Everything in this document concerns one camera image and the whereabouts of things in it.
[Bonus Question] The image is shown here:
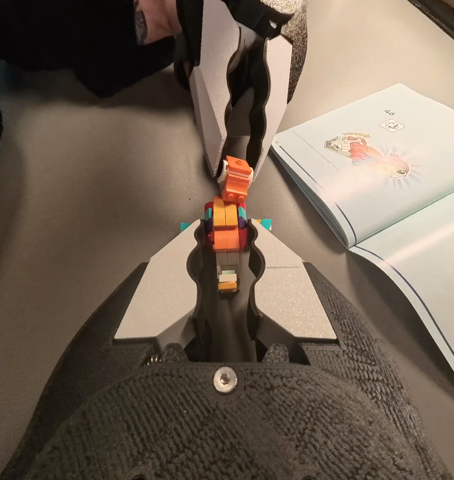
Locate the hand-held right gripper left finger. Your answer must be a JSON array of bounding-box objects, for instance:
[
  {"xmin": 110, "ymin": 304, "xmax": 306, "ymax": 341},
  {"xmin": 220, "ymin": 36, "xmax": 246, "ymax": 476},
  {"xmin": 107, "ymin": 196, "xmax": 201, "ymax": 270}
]
[{"xmin": 114, "ymin": 219, "xmax": 213, "ymax": 346}]

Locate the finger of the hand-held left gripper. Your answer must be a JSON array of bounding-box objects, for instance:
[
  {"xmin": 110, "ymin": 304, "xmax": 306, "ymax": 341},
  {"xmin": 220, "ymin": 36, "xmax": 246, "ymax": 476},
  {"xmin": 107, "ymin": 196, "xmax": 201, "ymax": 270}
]
[
  {"xmin": 189, "ymin": 0, "xmax": 251, "ymax": 178},
  {"xmin": 245, "ymin": 35, "xmax": 294, "ymax": 184}
]

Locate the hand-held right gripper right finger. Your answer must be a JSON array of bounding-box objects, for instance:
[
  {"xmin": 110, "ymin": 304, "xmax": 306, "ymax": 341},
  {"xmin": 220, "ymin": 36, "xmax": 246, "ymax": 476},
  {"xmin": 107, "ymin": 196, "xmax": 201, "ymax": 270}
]
[{"xmin": 246, "ymin": 219, "xmax": 339, "ymax": 344}]

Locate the colourful toy brick fish body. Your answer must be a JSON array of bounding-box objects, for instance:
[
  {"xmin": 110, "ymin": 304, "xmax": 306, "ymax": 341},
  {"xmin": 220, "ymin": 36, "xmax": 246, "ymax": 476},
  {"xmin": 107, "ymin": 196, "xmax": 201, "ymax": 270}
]
[{"xmin": 179, "ymin": 197, "xmax": 275, "ymax": 301}]

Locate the orange toy brick head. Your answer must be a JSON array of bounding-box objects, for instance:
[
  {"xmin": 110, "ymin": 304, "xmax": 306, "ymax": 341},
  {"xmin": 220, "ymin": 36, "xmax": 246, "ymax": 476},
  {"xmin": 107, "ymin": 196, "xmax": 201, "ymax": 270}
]
[{"xmin": 216, "ymin": 155, "xmax": 255, "ymax": 204}]

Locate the person's left hand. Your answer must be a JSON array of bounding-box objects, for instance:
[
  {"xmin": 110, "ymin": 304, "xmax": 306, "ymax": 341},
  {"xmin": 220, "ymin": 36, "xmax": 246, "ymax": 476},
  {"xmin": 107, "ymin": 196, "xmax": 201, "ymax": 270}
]
[{"xmin": 134, "ymin": 0, "xmax": 183, "ymax": 46}]

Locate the open pale blue instruction booklet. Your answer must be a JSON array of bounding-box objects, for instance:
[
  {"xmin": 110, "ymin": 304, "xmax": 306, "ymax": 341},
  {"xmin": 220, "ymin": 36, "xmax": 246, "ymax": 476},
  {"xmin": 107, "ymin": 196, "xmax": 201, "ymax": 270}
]
[{"xmin": 270, "ymin": 82, "xmax": 454, "ymax": 395}]

